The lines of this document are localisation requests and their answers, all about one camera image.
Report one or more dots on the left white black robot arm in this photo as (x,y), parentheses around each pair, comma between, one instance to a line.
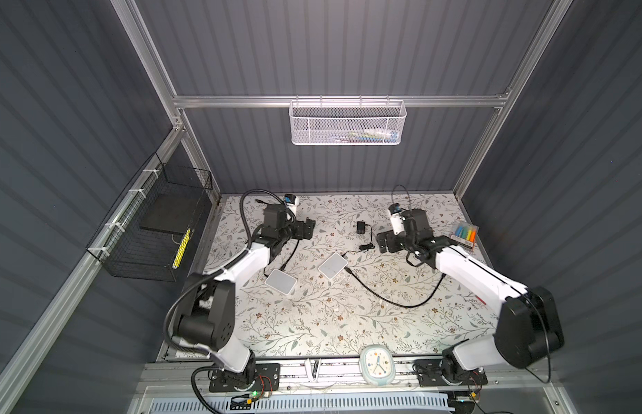
(202,320)

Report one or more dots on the mint green alarm clock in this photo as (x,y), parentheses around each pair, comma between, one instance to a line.
(376,365)

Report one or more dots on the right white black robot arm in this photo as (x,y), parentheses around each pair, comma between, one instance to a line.
(528,327)

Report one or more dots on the pack of coloured markers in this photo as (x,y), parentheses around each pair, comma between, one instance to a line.
(465,234)

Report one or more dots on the white ventilated cable duct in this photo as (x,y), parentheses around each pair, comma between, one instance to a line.
(339,403)

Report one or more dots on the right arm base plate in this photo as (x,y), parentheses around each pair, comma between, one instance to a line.
(434,372)

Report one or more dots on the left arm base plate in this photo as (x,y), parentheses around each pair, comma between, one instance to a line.
(260,377)

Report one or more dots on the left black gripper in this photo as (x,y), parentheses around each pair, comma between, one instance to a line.
(298,228)

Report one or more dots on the yellow black striped marker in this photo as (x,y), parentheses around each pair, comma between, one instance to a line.
(178,258)

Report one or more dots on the white wire mesh basket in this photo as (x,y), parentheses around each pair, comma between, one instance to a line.
(347,122)

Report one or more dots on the floral patterned table mat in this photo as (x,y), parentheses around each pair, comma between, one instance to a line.
(377,299)

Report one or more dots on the black wire wall basket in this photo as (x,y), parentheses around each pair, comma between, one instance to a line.
(142,240)

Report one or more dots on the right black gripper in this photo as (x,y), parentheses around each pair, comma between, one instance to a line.
(389,235)

